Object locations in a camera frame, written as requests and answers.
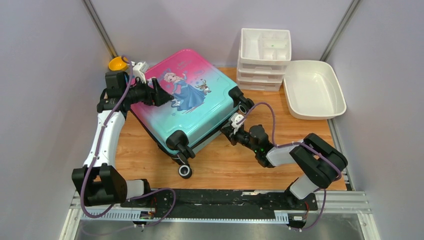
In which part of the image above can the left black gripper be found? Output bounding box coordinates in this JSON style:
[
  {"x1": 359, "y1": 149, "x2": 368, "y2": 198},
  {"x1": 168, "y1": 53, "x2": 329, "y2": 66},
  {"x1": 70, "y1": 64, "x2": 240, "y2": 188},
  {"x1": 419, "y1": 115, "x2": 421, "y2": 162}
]
[{"x1": 123, "y1": 77, "x2": 175, "y2": 108}]

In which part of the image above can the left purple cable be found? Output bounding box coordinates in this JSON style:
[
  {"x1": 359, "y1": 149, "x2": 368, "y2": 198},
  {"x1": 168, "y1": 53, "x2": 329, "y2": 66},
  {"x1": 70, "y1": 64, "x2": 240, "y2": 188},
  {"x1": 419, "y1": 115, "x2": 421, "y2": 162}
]
[{"x1": 79, "y1": 55, "x2": 177, "y2": 233}]

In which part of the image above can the white plastic basin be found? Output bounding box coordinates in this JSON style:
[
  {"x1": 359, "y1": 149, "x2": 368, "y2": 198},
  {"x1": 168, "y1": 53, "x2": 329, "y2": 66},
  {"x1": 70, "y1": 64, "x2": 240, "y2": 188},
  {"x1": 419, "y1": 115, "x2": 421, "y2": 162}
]
[{"x1": 283, "y1": 60, "x2": 347, "y2": 120}]

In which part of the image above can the aluminium rail frame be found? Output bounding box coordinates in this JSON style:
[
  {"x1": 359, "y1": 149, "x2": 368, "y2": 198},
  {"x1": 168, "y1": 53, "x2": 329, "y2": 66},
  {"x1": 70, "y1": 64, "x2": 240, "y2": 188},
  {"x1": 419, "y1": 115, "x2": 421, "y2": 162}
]
[{"x1": 59, "y1": 190, "x2": 379, "y2": 240}]

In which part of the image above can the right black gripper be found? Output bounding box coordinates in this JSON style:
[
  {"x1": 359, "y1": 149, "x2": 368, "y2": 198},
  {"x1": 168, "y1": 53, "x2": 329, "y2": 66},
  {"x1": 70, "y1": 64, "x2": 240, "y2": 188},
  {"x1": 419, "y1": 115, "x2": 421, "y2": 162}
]
[{"x1": 221, "y1": 124, "x2": 259, "y2": 154}]

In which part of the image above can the purple cable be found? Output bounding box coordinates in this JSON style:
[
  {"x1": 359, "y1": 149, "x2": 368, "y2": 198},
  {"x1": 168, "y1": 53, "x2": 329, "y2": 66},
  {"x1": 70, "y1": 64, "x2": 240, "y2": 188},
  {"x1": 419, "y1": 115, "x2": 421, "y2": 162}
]
[
  {"x1": 79, "y1": 55, "x2": 177, "y2": 233},
  {"x1": 244, "y1": 101, "x2": 343, "y2": 232}
]

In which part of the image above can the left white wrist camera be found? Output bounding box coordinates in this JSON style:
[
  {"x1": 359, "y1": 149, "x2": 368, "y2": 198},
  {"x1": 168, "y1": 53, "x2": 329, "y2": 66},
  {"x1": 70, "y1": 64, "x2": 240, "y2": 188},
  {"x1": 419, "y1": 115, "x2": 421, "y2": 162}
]
[{"x1": 132, "y1": 61, "x2": 149, "y2": 84}]

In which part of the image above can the yellow bowl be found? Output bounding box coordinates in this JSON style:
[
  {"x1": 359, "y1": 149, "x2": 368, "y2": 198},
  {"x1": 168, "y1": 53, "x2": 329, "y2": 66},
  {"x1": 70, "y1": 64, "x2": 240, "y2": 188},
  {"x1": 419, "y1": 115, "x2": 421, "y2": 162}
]
[{"x1": 108, "y1": 56, "x2": 129, "y2": 72}]

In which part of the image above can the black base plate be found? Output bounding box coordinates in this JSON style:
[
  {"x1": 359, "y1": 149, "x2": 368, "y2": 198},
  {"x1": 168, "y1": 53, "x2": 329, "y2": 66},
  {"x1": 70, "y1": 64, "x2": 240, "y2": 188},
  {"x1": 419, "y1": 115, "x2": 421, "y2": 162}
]
[{"x1": 121, "y1": 189, "x2": 319, "y2": 220}]

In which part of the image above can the white plastic drawer organizer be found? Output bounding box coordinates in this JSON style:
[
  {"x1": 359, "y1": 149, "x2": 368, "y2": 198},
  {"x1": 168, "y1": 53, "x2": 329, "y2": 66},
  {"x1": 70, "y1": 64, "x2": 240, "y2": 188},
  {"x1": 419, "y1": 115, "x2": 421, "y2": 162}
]
[{"x1": 236, "y1": 28, "x2": 292, "y2": 92}]

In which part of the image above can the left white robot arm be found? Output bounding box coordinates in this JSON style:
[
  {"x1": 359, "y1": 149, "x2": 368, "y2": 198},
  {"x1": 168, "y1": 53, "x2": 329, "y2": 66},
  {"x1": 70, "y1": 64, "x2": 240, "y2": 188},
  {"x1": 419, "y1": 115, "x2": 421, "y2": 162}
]
[{"x1": 71, "y1": 71, "x2": 173, "y2": 208}]

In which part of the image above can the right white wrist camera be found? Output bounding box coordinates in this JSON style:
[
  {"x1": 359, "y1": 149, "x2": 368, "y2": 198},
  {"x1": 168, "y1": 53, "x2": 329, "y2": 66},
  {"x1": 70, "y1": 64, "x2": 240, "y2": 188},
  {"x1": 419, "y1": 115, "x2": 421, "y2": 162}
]
[{"x1": 229, "y1": 113, "x2": 245, "y2": 135}]

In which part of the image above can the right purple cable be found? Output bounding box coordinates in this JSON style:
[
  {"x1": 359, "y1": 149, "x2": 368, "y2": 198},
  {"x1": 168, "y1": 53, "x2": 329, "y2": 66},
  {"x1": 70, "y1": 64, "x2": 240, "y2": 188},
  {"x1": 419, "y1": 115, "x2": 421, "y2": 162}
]
[{"x1": 244, "y1": 101, "x2": 343, "y2": 232}]

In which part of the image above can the pink and teal kids suitcase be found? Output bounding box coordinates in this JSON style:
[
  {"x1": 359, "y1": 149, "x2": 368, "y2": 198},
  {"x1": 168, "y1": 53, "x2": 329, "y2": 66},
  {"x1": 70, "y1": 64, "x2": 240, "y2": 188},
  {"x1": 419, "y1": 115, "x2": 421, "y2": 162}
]
[{"x1": 130, "y1": 49, "x2": 254, "y2": 179}]

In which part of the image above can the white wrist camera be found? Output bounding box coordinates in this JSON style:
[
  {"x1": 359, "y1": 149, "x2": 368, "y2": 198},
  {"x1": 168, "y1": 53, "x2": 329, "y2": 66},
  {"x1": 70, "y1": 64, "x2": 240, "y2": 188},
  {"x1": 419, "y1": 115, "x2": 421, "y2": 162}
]
[
  {"x1": 132, "y1": 61, "x2": 149, "y2": 84},
  {"x1": 229, "y1": 113, "x2": 245, "y2": 135}
]

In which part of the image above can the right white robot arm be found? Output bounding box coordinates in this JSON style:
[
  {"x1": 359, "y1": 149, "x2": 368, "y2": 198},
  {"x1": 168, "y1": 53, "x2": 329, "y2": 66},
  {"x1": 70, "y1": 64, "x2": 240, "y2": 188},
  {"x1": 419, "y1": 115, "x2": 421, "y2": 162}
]
[{"x1": 221, "y1": 124, "x2": 348, "y2": 210}]

